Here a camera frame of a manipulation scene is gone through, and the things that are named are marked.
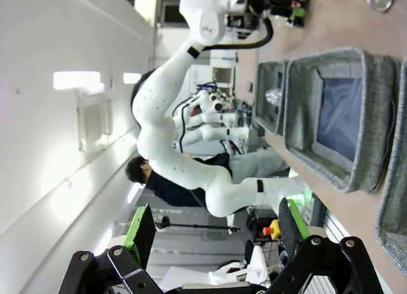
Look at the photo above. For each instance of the grey fabric basket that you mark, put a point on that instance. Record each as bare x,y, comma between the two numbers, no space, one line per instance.
302,116
394,211
264,81

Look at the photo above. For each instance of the white shelf cabinet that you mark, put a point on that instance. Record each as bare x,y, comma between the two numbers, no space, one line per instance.
222,74

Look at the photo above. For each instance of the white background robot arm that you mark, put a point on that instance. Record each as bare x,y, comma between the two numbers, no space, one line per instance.
210,135
213,103

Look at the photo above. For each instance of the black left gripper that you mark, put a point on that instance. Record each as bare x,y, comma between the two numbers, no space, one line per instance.
280,6

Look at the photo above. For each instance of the yellow emergency stop button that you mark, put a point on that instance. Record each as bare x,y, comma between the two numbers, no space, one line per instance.
273,228

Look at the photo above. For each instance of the aluminium extrusion frame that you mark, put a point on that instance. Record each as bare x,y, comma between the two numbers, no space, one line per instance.
334,227

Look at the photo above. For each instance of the ceiling light panel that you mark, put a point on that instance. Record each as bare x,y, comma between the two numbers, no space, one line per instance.
76,81
132,78

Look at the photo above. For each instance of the ceiling air conditioner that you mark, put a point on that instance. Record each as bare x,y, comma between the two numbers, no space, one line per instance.
92,122

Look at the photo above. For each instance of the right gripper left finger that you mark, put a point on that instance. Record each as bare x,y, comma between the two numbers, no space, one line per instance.
140,240

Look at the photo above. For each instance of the black tripod pole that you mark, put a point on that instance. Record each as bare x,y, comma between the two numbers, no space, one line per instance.
197,225

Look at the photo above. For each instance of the seated person dark top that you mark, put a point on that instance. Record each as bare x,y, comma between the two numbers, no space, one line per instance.
168,192

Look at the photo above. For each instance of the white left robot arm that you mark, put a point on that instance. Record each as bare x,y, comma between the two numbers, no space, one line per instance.
165,141

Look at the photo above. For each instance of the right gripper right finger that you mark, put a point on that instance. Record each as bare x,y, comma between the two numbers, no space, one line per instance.
292,230

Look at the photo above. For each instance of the clear plastic bottle blue cap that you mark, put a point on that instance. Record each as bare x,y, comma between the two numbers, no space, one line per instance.
273,96

